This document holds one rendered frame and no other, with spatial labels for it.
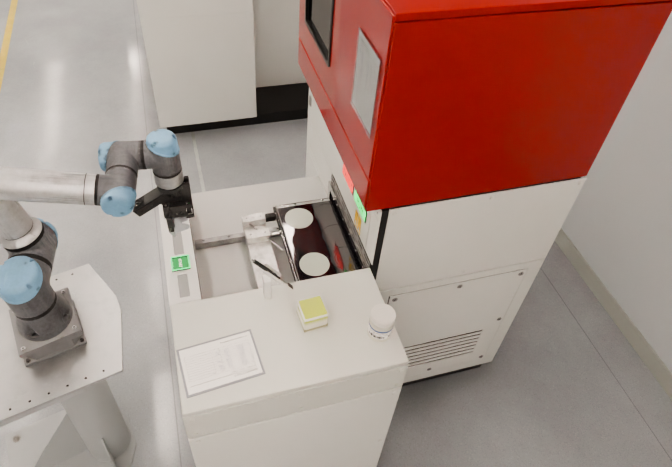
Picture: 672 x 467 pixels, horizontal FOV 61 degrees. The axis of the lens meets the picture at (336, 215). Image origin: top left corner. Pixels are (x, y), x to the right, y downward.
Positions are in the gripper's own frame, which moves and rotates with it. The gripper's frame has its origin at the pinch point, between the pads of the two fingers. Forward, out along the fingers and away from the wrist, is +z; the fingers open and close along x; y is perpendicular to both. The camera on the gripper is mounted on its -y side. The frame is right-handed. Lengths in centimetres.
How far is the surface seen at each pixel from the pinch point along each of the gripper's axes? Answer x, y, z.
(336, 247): 1, 52, 20
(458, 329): -15, 102, 65
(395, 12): -14, 54, -71
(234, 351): -35.2, 12.0, 13.7
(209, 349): -32.9, 5.5, 13.7
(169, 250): 6.3, -2.0, 14.5
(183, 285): -8.3, 0.8, 14.9
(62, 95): 251, -66, 111
